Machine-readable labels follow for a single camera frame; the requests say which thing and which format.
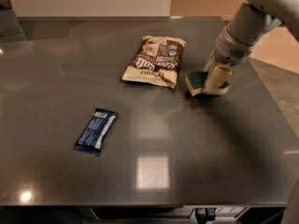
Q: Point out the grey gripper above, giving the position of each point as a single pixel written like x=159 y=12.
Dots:
x=230 y=51

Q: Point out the blue snack bar wrapper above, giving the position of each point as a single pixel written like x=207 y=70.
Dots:
x=91 y=139

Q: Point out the brown sea salt chip bag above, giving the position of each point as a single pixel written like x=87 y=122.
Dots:
x=157 y=62

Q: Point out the green and yellow sponge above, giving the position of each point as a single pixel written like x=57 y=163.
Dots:
x=196 y=80

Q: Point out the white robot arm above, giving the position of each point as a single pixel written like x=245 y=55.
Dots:
x=238 y=39

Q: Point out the black knob under table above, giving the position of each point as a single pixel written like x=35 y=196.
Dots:
x=203 y=215

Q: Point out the white label under table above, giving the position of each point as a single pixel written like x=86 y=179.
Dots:
x=229 y=212

